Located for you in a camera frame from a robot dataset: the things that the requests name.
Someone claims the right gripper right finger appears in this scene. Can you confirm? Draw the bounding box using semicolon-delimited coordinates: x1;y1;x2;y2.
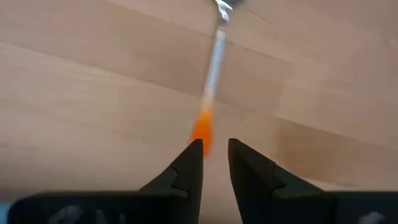
228;138;338;224

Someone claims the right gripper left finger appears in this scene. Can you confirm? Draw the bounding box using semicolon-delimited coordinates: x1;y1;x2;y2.
139;138;205;224

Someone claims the silver spoon orange handle tip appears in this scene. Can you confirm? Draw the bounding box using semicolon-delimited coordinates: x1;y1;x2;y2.
188;0;245;157

